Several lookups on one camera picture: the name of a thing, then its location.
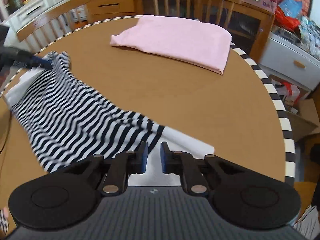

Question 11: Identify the black white striped sweater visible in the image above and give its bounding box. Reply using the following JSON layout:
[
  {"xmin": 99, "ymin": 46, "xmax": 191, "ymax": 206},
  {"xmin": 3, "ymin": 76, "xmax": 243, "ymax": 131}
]
[{"xmin": 5, "ymin": 51, "xmax": 215, "ymax": 172}]

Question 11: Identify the wooden chair middle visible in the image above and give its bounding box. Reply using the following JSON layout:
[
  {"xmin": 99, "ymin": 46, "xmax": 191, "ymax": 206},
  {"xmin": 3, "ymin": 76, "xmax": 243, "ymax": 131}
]
[{"xmin": 16, "ymin": 0, "xmax": 89, "ymax": 53}]

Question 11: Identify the white cabinet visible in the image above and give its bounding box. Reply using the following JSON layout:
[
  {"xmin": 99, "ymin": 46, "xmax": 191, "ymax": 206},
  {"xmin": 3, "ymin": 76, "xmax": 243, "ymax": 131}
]
[{"xmin": 1, "ymin": 0, "xmax": 71, "ymax": 45}]

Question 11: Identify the folded pink cloth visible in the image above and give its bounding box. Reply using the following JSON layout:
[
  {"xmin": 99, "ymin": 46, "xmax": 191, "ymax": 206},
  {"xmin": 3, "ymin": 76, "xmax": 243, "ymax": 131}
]
[{"xmin": 110, "ymin": 15, "xmax": 232, "ymax": 75}]

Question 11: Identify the white drawer unit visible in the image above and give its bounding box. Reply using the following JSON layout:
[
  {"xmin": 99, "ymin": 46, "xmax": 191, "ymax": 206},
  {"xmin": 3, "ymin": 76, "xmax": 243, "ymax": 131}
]
[{"xmin": 259, "ymin": 33, "xmax": 319, "ymax": 90}]

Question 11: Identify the wooden sideboard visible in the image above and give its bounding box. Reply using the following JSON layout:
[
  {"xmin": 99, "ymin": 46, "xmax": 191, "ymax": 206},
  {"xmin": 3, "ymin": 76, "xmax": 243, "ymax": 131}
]
[{"xmin": 86, "ymin": 0, "xmax": 276, "ymax": 61}]

